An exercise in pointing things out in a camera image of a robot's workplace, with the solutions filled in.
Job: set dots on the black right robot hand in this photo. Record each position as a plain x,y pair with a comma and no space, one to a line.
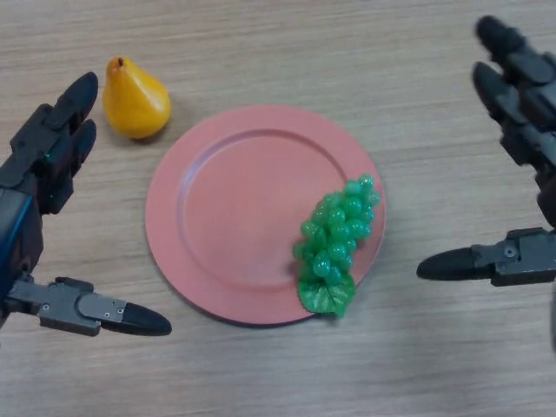
521,108

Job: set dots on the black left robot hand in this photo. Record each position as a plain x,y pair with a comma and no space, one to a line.
35,165

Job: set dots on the green grape bunch with leaf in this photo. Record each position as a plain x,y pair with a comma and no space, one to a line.
334,243

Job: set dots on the pink round plate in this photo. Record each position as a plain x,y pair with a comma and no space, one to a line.
243,213

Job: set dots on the yellow pear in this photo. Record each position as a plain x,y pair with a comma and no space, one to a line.
134,102

